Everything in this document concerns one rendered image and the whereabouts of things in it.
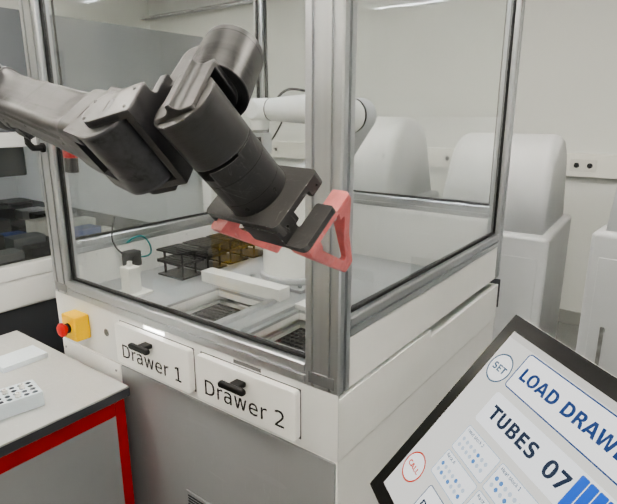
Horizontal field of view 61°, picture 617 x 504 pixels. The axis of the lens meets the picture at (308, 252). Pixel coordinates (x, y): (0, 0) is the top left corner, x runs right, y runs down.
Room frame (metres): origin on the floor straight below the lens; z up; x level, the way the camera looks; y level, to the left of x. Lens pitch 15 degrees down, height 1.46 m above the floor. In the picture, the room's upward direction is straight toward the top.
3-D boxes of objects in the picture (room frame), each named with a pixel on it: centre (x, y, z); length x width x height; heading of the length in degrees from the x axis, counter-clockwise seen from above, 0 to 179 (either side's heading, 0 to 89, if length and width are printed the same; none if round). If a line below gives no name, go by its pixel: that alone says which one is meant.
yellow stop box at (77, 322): (1.39, 0.66, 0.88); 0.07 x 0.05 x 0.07; 53
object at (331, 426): (1.57, 0.07, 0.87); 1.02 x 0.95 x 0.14; 53
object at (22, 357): (1.40, 0.84, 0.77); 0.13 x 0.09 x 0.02; 143
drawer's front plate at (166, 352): (1.21, 0.39, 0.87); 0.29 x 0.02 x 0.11; 53
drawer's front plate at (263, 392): (1.02, 0.14, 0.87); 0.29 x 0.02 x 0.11; 53
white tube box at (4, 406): (1.15, 0.73, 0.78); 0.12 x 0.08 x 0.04; 133
